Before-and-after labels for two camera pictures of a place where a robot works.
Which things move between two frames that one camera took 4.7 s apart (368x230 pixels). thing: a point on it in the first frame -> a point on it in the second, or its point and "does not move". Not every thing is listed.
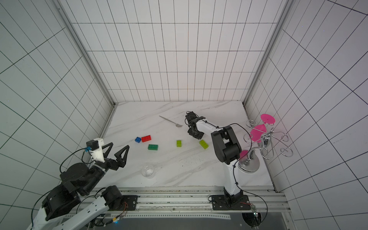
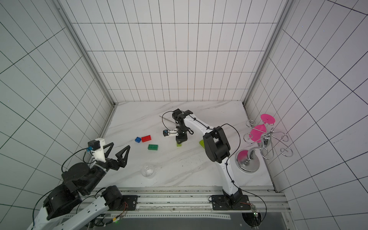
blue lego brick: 138,139 does not move
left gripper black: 121,162 does not move
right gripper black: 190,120 -> 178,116
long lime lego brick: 204,145 does not move
